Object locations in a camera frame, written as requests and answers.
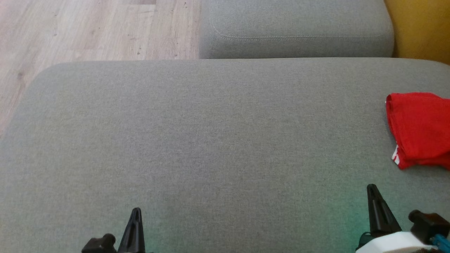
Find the large grey sofa seat cushion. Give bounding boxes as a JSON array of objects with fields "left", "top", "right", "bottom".
[{"left": 0, "top": 58, "right": 450, "bottom": 253}]

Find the right teal connector cable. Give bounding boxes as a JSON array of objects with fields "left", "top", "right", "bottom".
[{"left": 430, "top": 234, "right": 450, "bottom": 250}]

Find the mustard yellow cushion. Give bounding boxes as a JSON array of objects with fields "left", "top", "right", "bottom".
[{"left": 384, "top": 0, "right": 450, "bottom": 66}]

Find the red basketball jersey white trim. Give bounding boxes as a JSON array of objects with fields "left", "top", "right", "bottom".
[{"left": 386, "top": 92, "right": 450, "bottom": 170}]

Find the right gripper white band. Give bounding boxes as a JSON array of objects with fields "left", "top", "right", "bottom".
[{"left": 355, "top": 183, "right": 433, "bottom": 253}]

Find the small grey sofa cushion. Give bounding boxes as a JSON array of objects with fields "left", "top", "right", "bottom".
[{"left": 199, "top": 0, "right": 395, "bottom": 59}]

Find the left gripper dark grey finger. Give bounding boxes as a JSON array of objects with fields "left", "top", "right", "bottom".
[
  {"left": 117, "top": 207, "right": 137, "bottom": 253},
  {"left": 135, "top": 207, "right": 146, "bottom": 253}
]

